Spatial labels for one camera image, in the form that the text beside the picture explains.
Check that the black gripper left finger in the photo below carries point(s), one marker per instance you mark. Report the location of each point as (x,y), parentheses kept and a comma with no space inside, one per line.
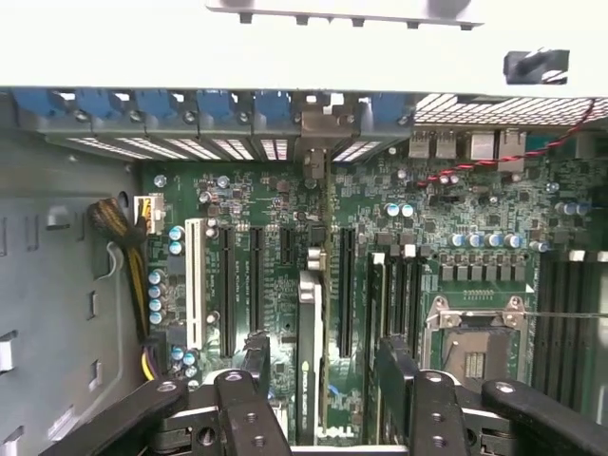
(252,418)

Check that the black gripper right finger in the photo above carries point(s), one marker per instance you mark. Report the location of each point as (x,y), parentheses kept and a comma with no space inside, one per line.
(437,418)

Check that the CPU socket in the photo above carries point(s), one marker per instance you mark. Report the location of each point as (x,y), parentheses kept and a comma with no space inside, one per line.
(475,351)

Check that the black RAM slot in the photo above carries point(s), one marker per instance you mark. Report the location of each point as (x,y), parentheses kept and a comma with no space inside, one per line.
(546,356)
(417,304)
(392,304)
(562,356)
(404,304)
(577,356)
(598,356)

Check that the white expansion slot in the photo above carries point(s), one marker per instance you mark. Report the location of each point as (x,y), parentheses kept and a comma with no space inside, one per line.
(195,285)

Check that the thin locking lever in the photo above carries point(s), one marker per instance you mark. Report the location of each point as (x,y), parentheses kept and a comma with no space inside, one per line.
(570,315)

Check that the short black expansion slot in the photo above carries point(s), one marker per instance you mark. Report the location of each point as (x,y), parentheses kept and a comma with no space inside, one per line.
(286,247)

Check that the white power connector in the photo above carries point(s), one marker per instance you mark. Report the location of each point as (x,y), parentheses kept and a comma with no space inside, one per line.
(154,214)

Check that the green motherboard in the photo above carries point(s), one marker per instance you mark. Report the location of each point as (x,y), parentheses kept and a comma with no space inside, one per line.
(266,190)

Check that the silver rear port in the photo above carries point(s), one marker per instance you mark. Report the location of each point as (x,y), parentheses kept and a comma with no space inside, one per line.
(482,145)
(446,145)
(420,145)
(512,142)

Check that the open PC case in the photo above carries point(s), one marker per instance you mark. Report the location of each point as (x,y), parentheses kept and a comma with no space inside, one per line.
(119,126)

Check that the grey parts rack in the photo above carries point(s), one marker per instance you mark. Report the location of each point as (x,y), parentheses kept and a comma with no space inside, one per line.
(332,9)

